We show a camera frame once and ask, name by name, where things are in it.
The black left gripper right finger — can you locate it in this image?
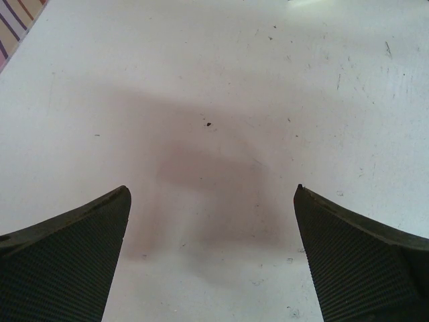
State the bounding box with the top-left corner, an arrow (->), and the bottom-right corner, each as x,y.
294,185 -> 428,321

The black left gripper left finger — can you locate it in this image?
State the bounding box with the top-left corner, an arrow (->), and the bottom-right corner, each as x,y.
1,186 -> 131,321

